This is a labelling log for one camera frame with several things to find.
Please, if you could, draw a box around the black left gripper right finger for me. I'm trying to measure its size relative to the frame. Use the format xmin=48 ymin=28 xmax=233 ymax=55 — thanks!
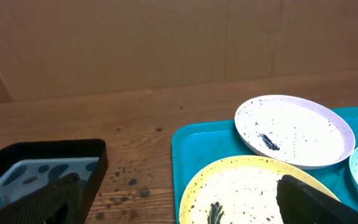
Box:
xmin=276 ymin=175 xmax=358 ymax=224

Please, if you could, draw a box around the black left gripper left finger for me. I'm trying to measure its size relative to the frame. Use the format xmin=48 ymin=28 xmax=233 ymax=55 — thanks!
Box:
xmin=0 ymin=173 xmax=83 ymax=224

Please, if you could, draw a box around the yellow speckled plate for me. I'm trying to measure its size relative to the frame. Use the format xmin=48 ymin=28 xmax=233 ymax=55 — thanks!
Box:
xmin=178 ymin=156 xmax=334 ymax=224

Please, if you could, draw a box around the white speckled plate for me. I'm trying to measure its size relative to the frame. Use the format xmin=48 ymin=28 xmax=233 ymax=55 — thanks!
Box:
xmin=234 ymin=95 xmax=356 ymax=170

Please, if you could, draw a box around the black water tray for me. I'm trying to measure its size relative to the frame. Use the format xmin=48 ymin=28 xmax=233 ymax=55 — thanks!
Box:
xmin=0 ymin=139 xmax=108 ymax=223

